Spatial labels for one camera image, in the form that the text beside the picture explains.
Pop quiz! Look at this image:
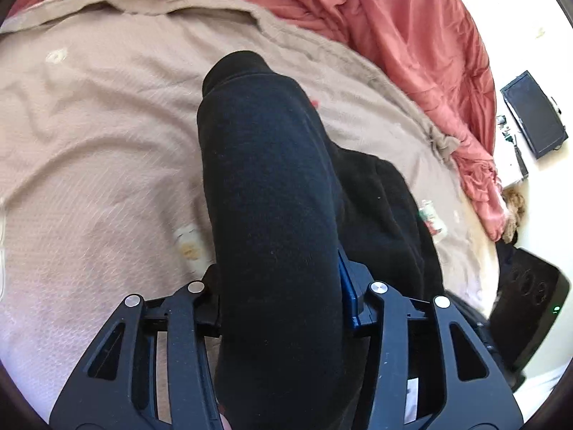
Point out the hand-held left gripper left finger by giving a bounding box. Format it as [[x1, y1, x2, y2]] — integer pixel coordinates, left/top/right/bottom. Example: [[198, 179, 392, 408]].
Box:
[[49, 266, 225, 430]]

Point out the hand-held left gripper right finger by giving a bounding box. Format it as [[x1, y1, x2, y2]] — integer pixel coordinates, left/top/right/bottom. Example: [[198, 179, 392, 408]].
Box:
[[338, 249, 524, 430]]

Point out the black garment with orange print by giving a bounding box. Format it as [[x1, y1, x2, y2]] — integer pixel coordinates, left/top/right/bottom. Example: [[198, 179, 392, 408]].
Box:
[[197, 51, 445, 430]]

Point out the black device with green light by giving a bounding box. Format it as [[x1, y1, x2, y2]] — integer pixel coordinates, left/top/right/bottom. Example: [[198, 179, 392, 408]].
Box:
[[487, 246, 571, 390]]

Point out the brown fluffy toy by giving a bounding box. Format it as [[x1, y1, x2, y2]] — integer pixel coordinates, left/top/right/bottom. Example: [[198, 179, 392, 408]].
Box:
[[500, 188, 528, 243]]

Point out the beige blanket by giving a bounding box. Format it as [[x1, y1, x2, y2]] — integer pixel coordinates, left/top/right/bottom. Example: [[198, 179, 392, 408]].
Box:
[[0, 0, 502, 422]]

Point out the black flat screen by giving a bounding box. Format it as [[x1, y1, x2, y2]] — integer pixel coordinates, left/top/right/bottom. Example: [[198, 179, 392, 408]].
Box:
[[500, 70, 569, 159]]

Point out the salmon pink duvet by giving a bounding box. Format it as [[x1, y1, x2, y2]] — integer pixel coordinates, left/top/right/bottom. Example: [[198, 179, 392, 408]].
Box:
[[9, 0, 505, 243]]

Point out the small cables and adapter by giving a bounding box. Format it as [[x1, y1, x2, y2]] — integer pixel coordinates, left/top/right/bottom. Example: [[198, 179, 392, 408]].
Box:
[[511, 133, 530, 180]]

